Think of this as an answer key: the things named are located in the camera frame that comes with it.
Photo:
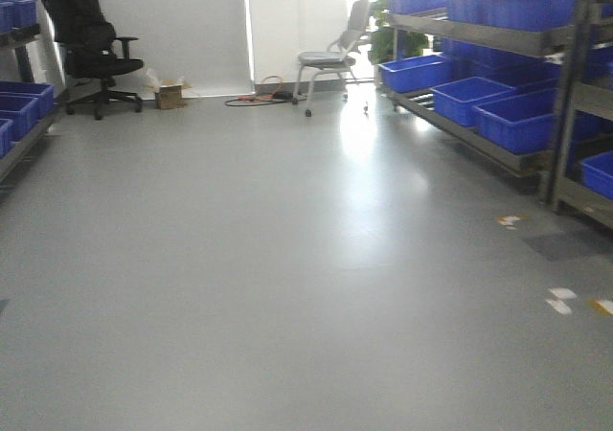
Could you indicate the blue tray upper near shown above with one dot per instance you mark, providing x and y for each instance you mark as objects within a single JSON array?
[{"x": 522, "y": 15}]

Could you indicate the right steel shelf rack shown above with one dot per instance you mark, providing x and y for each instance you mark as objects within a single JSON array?
[{"x": 525, "y": 83}]

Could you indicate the cardboard box on floor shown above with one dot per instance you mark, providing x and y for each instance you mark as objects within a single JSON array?
[{"x": 168, "y": 94}]

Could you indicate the blue tray lower middle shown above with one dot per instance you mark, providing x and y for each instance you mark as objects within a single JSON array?
[{"x": 455, "y": 100}]

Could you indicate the steel shelf rack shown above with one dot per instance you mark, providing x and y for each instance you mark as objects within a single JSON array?
[
  {"x": 17, "y": 40},
  {"x": 525, "y": 83}
]

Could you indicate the left steel shelf rack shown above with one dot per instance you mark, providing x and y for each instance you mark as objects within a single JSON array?
[{"x": 17, "y": 40}]

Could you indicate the blue tray far right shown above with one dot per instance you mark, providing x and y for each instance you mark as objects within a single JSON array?
[{"x": 596, "y": 173}]

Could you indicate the blue tray lower far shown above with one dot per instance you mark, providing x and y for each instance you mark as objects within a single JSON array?
[{"x": 416, "y": 73}]

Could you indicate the grey rolling chair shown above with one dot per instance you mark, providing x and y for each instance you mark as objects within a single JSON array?
[{"x": 336, "y": 58}]

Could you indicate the blue tray left lower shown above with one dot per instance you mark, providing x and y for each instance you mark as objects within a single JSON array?
[{"x": 23, "y": 105}]

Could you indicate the black office chair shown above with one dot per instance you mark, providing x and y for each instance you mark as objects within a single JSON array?
[{"x": 93, "y": 50}]

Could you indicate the blue tray left upper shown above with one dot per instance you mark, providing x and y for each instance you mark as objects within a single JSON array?
[{"x": 17, "y": 14}]

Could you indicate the blue tray lower near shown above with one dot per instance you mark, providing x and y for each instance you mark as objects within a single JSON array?
[{"x": 521, "y": 124}]

